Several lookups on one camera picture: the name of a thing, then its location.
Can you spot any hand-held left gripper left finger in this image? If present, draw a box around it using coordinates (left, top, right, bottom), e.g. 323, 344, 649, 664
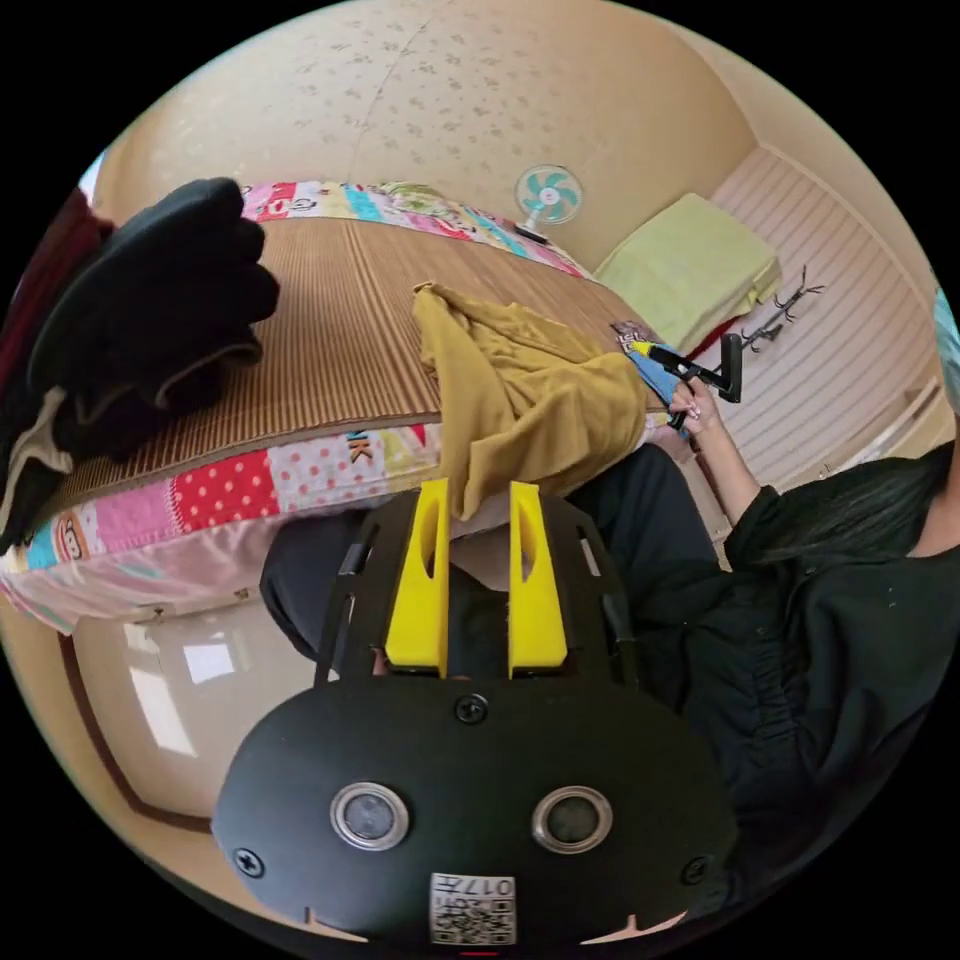
384, 477, 451, 680

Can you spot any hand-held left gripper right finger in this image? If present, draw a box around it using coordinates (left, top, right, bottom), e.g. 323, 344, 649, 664
507, 481, 569, 681

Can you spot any yellow long sleeve shirt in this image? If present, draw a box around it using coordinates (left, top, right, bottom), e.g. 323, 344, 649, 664
411, 281, 651, 523

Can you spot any person's right forearm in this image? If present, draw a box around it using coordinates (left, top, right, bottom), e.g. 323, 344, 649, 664
701, 416, 765, 526

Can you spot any person's right hand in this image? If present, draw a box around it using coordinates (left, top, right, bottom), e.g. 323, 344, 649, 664
668, 377, 723, 439

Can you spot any folded light green blanket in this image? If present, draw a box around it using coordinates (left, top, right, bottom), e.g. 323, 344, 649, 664
592, 192, 784, 355

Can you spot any small teal table fan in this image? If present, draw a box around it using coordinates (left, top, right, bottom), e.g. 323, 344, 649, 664
513, 164, 585, 246

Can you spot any person's body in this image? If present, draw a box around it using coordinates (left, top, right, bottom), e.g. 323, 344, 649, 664
259, 287, 960, 913

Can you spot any bed with woven mat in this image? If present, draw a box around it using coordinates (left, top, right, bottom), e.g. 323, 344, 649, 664
0, 179, 680, 635

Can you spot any pile of clothes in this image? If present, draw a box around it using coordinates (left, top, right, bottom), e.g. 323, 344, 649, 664
0, 176, 283, 558

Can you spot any black wall hook rack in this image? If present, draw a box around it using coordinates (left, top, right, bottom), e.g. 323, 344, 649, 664
740, 264, 827, 354

